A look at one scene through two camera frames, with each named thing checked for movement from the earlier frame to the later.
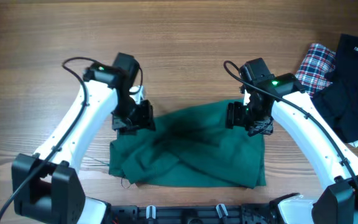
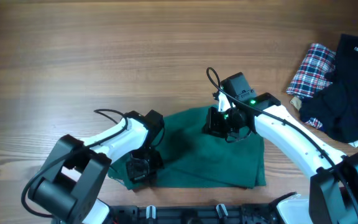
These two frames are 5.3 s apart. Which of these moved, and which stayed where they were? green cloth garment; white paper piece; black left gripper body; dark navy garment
Moved: black left gripper body
Stayed: green cloth garment; dark navy garment; white paper piece
